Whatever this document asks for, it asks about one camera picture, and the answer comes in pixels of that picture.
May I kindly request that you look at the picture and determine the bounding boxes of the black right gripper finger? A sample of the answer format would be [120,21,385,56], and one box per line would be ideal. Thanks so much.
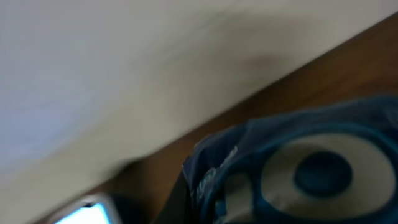
[152,172,195,224]

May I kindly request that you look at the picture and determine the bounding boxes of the blue Oreo cookie pack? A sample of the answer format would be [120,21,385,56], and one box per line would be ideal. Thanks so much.
[183,96,397,223]

